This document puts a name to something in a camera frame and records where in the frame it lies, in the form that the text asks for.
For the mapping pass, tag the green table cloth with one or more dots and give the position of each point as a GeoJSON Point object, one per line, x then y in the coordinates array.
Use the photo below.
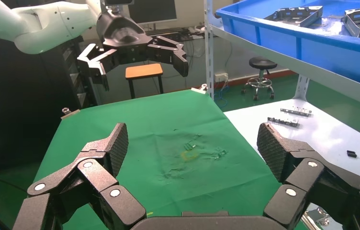
{"type": "Point", "coordinates": [167, 127]}

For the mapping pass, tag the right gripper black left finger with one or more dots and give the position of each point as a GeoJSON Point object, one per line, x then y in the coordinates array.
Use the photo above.
{"type": "Point", "coordinates": [104, 196]}

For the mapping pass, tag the small slotted metal strip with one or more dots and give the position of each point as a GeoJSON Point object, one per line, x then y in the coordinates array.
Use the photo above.
{"type": "Point", "coordinates": [295, 111]}
{"type": "Point", "coordinates": [283, 122]}

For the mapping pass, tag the dark cluttered desk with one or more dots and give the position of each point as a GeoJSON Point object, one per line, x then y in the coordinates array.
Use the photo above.
{"type": "Point", "coordinates": [173, 33]}

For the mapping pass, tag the black round rolling stool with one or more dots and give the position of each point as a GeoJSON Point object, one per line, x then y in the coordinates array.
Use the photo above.
{"type": "Point", "coordinates": [262, 63]}

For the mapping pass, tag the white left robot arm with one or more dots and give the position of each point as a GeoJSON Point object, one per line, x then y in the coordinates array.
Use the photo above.
{"type": "Point", "coordinates": [40, 25]}

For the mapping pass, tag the tiny black plastic clip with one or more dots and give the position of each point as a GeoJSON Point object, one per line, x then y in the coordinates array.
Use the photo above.
{"type": "Point", "coordinates": [351, 154]}

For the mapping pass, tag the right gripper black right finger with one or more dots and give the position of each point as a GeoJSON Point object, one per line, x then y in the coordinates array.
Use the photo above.
{"type": "Point", "coordinates": [297, 177]}

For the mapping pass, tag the blue plastic bin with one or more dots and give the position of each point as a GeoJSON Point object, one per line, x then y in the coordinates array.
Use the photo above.
{"type": "Point", "coordinates": [310, 50]}

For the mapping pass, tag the black robot body column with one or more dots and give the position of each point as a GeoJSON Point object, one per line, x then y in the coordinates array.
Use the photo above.
{"type": "Point", "coordinates": [15, 104]}

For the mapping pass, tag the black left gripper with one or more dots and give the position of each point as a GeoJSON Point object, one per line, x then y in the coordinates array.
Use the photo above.
{"type": "Point", "coordinates": [123, 35]}

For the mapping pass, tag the dark computer monitor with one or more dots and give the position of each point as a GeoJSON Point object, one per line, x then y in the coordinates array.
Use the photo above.
{"type": "Point", "coordinates": [153, 11]}

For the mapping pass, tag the wooden seat square stool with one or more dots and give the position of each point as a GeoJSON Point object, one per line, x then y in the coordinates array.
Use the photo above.
{"type": "Point", "coordinates": [143, 70]}

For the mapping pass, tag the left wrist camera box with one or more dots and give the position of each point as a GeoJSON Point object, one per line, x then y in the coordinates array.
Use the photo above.
{"type": "Point", "coordinates": [118, 2]}

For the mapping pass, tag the white metal shelf rack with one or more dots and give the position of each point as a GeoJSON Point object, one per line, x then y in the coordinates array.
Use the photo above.
{"type": "Point", "coordinates": [209, 47]}

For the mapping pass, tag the white wall power strip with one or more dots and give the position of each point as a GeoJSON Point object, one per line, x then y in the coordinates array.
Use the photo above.
{"type": "Point", "coordinates": [221, 77]}

